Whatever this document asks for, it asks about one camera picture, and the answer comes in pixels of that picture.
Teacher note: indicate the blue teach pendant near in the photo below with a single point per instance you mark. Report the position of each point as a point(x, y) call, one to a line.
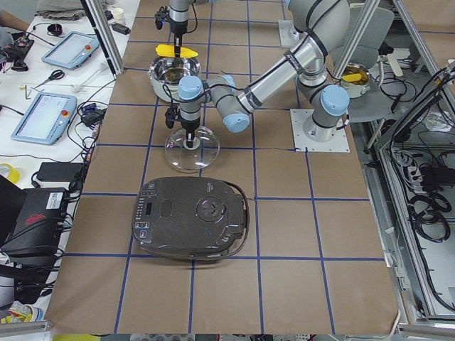
point(46, 119)

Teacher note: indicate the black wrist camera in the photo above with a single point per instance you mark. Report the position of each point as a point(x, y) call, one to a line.
point(171, 116)

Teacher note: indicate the pot with yellow item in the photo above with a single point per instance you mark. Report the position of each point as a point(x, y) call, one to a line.
point(355, 80)

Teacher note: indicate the yellow tape roll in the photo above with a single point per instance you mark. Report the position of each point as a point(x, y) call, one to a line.
point(9, 172)

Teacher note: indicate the steel electric cooking pot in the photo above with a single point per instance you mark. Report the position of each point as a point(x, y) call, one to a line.
point(169, 71)

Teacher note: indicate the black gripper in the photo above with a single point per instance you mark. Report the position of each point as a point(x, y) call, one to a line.
point(190, 126)
point(177, 29)

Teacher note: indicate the yellow plastic corn cob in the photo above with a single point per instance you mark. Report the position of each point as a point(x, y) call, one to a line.
point(168, 51)

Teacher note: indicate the blue teach pendant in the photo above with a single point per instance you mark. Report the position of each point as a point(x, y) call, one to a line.
point(46, 119)
point(72, 51)

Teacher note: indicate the black red computer box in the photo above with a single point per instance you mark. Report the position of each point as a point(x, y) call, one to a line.
point(36, 231)

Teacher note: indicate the dark rice cooker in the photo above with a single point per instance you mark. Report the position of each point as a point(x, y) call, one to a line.
point(192, 218)

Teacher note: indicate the blue teach pendant far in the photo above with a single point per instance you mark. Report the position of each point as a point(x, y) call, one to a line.
point(72, 51)

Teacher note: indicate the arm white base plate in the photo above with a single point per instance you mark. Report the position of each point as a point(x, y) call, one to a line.
point(308, 137)
point(288, 35)

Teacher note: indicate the aluminium frame post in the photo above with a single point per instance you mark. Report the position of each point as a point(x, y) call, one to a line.
point(98, 21)

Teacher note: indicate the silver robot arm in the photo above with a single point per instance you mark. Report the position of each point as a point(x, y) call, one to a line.
point(178, 19)
point(322, 25)

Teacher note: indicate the black power adapter brick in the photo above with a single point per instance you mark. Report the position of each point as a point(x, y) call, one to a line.
point(56, 172)

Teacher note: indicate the glass pot lid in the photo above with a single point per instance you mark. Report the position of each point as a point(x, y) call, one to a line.
point(191, 160)

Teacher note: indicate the black handled scissors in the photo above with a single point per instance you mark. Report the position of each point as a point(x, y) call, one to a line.
point(55, 75)

